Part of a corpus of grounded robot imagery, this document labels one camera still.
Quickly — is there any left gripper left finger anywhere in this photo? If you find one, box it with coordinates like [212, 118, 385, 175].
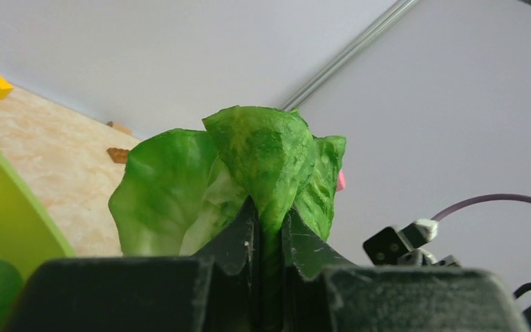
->
[194, 197, 260, 331]

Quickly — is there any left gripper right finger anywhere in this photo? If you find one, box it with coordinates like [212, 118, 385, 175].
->
[281, 206, 355, 331]

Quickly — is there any green toy lettuce leaf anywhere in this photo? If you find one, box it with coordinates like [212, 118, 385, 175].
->
[109, 129, 346, 257]

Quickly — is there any pink microphone on tripod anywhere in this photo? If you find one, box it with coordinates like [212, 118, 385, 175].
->
[336, 169, 346, 192]

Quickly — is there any brown toy brick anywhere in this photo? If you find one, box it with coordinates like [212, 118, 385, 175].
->
[106, 147, 131, 165]

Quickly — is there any green plastic bowl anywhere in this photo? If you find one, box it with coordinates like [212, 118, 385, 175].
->
[0, 151, 75, 278]

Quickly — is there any tan block at wall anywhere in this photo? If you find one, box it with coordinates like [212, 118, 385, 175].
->
[106, 121, 132, 136]

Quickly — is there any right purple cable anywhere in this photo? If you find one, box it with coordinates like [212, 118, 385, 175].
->
[430, 193, 531, 223]

